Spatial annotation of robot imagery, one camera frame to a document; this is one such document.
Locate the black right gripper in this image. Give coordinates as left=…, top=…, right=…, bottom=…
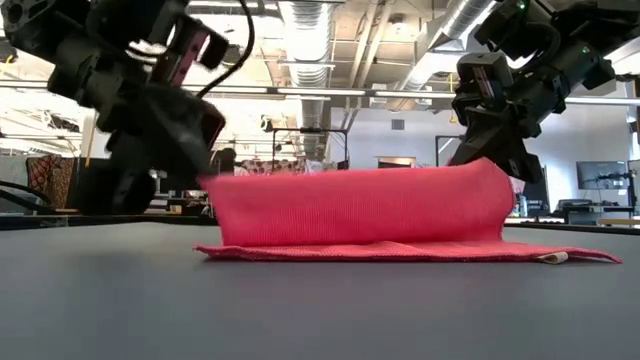
left=447, top=73, right=570, bottom=185

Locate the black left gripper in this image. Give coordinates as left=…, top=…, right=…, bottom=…
left=47, top=0, right=227, bottom=188

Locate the pink terry towel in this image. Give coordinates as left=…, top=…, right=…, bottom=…
left=193, top=157, right=624, bottom=265

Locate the person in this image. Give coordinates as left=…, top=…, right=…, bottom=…
left=213, top=146, right=238, bottom=176

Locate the black computer monitor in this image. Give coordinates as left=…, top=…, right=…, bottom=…
left=575, top=160, right=629, bottom=191

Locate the patterned fabric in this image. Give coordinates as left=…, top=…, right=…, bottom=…
left=25, top=153, right=76, bottom=210

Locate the black metal rack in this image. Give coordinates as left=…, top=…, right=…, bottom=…
left=271, top=127, right=350, bottom=171

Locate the long ceiling light strip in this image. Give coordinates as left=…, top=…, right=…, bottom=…
left=182, top=85, right=457, bottom=100

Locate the blue-grey table mat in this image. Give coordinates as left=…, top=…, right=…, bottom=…
left=0, top=222, right=640, bottom=360

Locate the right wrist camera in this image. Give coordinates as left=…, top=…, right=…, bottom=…
left=455, top=51, right=516, bottom=104

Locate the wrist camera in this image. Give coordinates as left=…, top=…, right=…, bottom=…
left=455, top=51, right=516, bottom=104
left=149, top=12, right=231, bottom=89

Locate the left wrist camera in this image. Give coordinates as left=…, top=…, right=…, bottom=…
left=149, top=12, right=231, bottom=89

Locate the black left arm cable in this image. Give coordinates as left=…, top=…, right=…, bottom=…
left=194, top=0, right=256, bottom=99

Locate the silver ventilation duct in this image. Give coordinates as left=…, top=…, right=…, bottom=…
left=397, top=0, right=501, bottom=99
left=277, top=0, right=335, bottom=159

